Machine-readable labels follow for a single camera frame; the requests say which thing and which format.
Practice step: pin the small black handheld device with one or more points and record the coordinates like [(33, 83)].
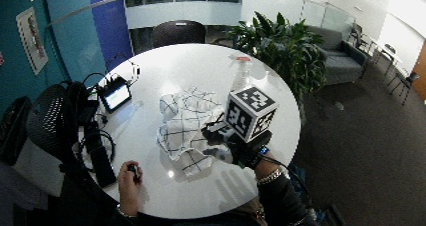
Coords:
[(134, 172)]

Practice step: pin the white checked cloth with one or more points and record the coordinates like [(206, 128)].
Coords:
[(187, 119)]

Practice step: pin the long black box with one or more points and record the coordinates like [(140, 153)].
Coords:
[(102, 159)]

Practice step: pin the white marker cube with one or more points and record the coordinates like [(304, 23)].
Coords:
[(248, 112)]

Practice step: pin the clear spray bottle red cap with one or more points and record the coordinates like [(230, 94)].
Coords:
[(242, 76)]

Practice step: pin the small black screen device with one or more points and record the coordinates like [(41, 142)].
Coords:
[(115, 96)]

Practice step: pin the black mesh office chair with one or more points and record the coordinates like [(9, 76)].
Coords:
[(14, 129), (54, 122)]

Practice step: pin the small white device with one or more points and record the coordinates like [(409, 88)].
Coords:
[(136, 71)]

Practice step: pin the large green potted plant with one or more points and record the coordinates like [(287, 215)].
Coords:
[(284, 49)]

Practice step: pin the black round-back chair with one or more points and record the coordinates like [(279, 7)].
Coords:
[(179, 32)]

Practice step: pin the grey sofa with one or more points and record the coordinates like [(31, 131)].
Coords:
[(344, 57)]

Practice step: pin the black side chair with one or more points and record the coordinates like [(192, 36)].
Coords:
[(360, 36), (407, 82)]

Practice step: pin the framed wall poster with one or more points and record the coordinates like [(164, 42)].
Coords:
[(33, 39)]

